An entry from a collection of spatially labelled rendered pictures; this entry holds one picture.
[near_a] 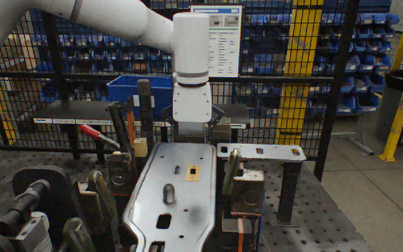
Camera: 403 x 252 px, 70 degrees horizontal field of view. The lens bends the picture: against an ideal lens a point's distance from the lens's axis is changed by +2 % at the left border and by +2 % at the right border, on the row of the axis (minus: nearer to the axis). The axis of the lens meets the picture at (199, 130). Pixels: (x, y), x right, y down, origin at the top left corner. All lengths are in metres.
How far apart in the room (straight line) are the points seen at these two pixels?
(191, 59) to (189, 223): 0.38
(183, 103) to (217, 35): 0.59
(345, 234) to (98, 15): 1.05
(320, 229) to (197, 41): 0.83
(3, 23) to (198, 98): 0.42
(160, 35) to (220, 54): 0.55
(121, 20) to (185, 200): 0.45
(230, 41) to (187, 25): 0.61
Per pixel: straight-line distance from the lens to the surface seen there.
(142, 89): 1.09
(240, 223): 0.72
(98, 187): 0.72
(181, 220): 0.71
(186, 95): 0.73
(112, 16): 0.63
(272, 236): 1.13
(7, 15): 0.66
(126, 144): 0.84
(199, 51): 0.69
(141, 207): 0.76
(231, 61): 1.29
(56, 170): 0.60
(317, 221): 1.25
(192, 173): 0.85
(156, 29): 0.76
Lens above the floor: 1.48
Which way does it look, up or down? 25 degrees down
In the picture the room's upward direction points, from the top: straight up
